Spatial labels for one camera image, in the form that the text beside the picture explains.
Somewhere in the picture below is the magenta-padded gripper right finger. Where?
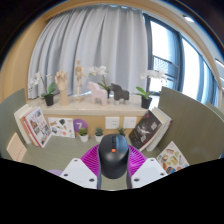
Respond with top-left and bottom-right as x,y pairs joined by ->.
125,144 -> 168,190

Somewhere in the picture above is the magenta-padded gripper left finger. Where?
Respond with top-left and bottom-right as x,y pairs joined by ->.
59,145 -> 103,190

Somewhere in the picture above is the black computer mouse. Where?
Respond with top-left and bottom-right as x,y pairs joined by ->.
97,133 -> 130,180

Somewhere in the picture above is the colourful sticker card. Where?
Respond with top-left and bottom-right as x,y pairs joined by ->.
155,140 -> 190,175

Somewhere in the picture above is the small plant in white pot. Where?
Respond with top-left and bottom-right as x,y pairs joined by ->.
78,127 -> 90,143
94,127 -> 105,144
116,126 -> 128,138

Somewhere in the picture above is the black book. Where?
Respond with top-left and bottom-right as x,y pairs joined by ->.
128,109 -> 163,151

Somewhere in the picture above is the purple round number sign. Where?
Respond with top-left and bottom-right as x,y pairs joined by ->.
72,118 -> 89,134

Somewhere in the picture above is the white picture sticker sheet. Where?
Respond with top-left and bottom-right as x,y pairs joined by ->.
47,116 -> 76,139

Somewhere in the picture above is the thick white book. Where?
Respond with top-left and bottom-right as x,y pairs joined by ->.
146,107 -> 173,153

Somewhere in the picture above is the red and white magazine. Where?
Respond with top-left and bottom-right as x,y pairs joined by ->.
22,106 -> 53,149

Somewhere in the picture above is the grey-green desk partition panel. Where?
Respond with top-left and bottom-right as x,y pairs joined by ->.
156,86 -> 224,166
0,88 -> 28,159

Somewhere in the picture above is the beige card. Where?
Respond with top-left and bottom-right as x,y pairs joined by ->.
6,132 -> 28,163

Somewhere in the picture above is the white orchid in black pot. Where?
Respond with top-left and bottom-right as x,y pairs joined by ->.
134,68 -> 169,110
28,71 -> 58,107

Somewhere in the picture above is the pink horse figure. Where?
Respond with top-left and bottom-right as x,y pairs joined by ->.
87,81 -> 110,106

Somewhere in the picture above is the black horse figure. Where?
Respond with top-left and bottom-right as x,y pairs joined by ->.
110,82 -> 130,103

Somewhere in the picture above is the wooden hand model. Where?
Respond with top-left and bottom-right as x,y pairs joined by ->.
54,70 -> 70,107

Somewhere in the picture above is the wooden artist mannequin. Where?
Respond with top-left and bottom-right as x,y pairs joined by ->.
73,59 -> 87,102

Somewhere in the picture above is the white orchid plant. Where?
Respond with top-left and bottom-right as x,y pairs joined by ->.
88,65 -> 113,98

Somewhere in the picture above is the dark-framed window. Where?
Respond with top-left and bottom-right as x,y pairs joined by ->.
143,13 -> 224,108

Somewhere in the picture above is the grey curtain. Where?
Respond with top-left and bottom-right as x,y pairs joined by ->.
27,3 -> 149,100

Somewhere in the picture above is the white wall socket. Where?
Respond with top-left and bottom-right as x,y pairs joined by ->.
105,116 -> 121,130
122,116 -> 138,130

